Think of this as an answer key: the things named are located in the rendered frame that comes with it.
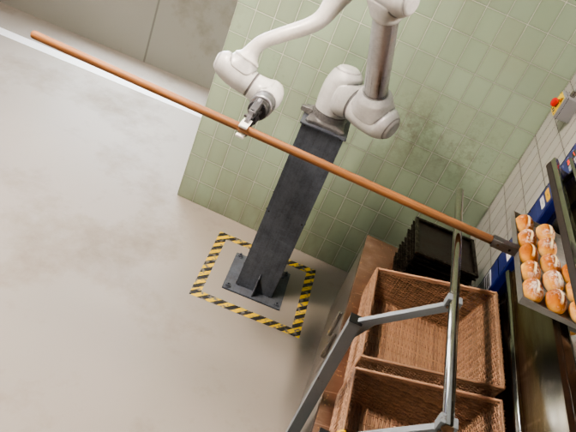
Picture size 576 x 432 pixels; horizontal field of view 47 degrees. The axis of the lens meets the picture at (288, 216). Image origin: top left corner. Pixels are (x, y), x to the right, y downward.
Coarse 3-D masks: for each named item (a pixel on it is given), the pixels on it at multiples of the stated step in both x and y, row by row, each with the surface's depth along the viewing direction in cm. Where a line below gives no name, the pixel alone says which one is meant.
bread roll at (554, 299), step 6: (546, 294) 206; (552, 294) 204; (558, 294) 202; (564, 294) 203; (546, 300) 204; (552, 300) 202; (558, 300) 201; (564, 300) 201; (552, 306) 201; (558, 306) 200; (564, 306) 201; (558, 312) 201
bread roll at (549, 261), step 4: (544, 256) 223; (548, 256) 222; (552, 256) 221; (556, 256) 222; (540, 260) 224; (544, 260) 221; (548, 260) 220; (552, 260) 219; (556, 260) 220; (540, 264) 222; (544, 264) 220; (548, 264) 219; (552, 264) 219; (556, 264) 219; (560, 264) 220; (544, 268) 220; (548, 268) 219; (552, 268) 218; (556, 268) 218; (560, 268) 219; (544, 272) 220
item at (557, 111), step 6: (564, 96) 282; (558, 102) 286; (564, 102) 281; (570, 102) 280; (552, 108) 290; (558, 108) 283; (564, 108) 282; (570, 108) 282; (552, 114) 288; (558, 114) 284; (564, 114) 283; (570, 114) 283; (564, 120) 285
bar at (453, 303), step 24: (456, 192) 252; (456, 216) 234; (456, 240) 220; (456, 264) 207; (456, 288) 196; (408, 312) 198; (432, 312) 196; (456, 312) 187; (456, 336) 178; (336, 360) 212; (456, 360) 170; (312, 384) 223; (312, 408) 225
